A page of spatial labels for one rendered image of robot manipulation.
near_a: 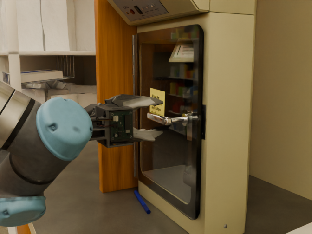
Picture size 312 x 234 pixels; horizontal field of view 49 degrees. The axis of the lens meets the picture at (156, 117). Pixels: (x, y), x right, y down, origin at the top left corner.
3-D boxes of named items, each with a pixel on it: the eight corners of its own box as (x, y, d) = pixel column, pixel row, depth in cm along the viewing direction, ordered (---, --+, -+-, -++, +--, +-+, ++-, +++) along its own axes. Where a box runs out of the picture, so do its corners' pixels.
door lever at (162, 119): (166, 119, 79) (166, 108, 79) (189, 126, 71) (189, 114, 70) (145, 121, 77) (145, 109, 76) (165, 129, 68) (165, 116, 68)
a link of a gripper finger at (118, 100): (144, 111, 72) (106, 125, 68) (140, 110, 73) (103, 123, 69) (139, 89, 70) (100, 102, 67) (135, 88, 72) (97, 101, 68)
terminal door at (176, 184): (138, 178, 98) (137, 33, 92) (198, 222, 71) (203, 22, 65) (135, 178, 98) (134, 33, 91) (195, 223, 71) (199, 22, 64)
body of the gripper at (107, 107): (137, 146, 65) (73, 154, 60) (119, 136, 73) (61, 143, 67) (136, 105, 64) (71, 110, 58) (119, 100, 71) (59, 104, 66)
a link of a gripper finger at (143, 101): (174, 105, 70) (133, 120, 66) (159, 102, 75) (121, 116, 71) (171, 91, 69) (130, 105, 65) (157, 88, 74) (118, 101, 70)
